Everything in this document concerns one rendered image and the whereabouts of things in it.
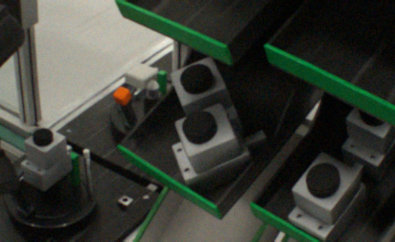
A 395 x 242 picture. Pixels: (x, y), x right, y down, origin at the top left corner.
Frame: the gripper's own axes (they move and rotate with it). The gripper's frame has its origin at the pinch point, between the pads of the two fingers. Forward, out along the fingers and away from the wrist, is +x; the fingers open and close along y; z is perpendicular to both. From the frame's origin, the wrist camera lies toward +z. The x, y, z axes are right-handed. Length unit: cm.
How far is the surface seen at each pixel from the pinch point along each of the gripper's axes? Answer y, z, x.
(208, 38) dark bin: 24.8, -19.1, -26.3
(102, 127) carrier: -19.9, -22.4, 16.4
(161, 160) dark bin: 17.6, -17.1, -8.9
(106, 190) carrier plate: -5.0, -16.9, 15.1
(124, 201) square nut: -0.9, -18.1, 14.3
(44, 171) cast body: -2.8, -8.0, 5.4
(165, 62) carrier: -34, -41, 19
